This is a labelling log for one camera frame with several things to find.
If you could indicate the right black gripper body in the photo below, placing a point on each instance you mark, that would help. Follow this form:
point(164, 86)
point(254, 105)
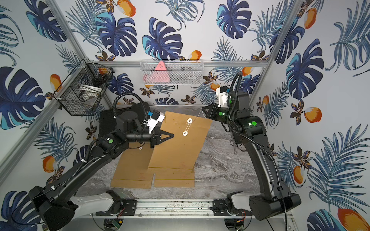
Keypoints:
point(220, 114)

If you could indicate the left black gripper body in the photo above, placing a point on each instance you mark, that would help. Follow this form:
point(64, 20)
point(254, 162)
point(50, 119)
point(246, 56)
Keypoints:
point(157, 137)

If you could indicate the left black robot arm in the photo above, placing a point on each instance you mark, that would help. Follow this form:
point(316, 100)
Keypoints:
point(56, 204)

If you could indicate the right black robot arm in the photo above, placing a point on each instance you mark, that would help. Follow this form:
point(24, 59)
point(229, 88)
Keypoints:
point(275, 197)

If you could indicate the black plastic tool case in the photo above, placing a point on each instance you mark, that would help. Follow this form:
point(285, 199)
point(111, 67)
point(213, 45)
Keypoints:
point(107, 122)

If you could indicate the pink triangular object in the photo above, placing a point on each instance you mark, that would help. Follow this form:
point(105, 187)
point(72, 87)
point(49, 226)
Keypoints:
point(160, 74)

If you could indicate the white items in black basket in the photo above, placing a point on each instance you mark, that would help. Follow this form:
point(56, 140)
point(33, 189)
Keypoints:
point(88, 92)

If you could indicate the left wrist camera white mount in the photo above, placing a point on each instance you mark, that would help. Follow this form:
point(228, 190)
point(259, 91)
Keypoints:
point(154, 117)

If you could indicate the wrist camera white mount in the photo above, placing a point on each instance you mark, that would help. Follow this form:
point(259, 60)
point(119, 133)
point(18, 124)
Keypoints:
point(222, 93)
point(154, 117)

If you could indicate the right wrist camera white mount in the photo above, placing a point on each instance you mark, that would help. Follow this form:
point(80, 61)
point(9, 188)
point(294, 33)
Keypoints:
point(222, 93)

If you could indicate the white mesh wall basket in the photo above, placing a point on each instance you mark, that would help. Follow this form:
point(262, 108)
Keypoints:
point(181, 72)

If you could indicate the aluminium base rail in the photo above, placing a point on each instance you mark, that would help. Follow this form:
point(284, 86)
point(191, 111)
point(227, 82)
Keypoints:
point(179, 208)

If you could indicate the black wire basket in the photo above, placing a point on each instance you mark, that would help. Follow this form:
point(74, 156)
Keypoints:
point(87, 84)

